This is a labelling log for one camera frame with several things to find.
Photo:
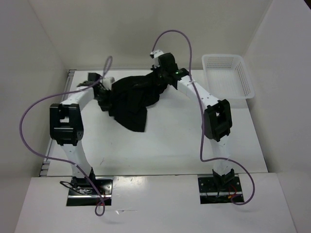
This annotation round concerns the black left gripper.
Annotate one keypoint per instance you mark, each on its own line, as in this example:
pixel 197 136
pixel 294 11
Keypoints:
pixel 106 103

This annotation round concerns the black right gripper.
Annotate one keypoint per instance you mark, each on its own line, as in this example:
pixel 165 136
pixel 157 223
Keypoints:
pixel 156 68

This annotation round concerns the black shorts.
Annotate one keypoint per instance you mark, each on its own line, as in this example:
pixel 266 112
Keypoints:
pixel 130 97

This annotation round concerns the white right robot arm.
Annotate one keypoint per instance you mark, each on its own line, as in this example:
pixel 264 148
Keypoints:
pixel 215 113

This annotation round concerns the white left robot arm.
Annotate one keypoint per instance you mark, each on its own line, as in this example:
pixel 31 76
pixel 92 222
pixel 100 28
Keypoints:
pixel 66 125

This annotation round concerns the white plastic basket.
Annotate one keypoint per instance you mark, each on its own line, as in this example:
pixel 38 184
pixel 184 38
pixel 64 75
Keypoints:
pixel 227 77

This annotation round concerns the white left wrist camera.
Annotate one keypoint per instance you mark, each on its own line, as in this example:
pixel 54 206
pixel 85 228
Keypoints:
pixel 107 82

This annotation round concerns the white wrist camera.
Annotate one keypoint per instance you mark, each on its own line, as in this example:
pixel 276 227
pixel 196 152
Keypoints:
pixel 107 82
pixel 156 53

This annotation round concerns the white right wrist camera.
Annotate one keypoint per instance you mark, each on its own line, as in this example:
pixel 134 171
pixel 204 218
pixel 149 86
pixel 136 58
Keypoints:
pixel 156 53

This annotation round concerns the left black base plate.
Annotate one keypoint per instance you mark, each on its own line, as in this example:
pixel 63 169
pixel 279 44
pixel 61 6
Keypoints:
pixel 87 196

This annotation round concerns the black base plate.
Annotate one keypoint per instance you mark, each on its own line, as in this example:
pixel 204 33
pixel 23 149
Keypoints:
pixel 87 196
pixel 211 194

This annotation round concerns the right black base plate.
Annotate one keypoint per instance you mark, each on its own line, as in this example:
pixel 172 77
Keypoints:
pixel 211 194

